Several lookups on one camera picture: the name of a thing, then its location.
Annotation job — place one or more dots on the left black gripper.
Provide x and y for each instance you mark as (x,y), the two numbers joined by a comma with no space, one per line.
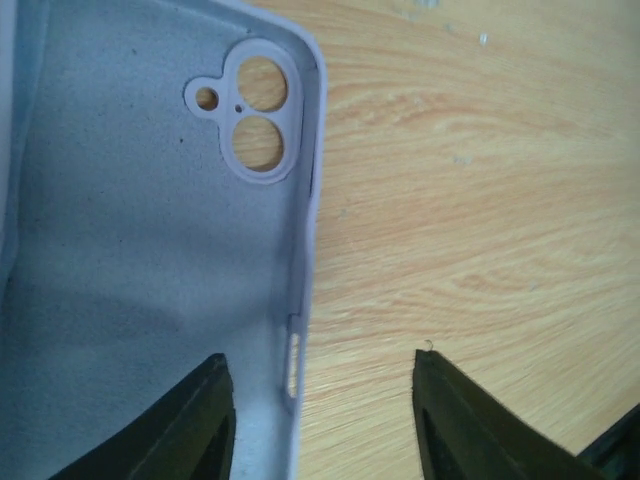
(463,432)

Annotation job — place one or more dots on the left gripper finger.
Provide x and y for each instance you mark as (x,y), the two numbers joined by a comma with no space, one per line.
(187,434)

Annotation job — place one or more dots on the lilac magsafe phone case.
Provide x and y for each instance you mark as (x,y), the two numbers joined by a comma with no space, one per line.
(160,178)

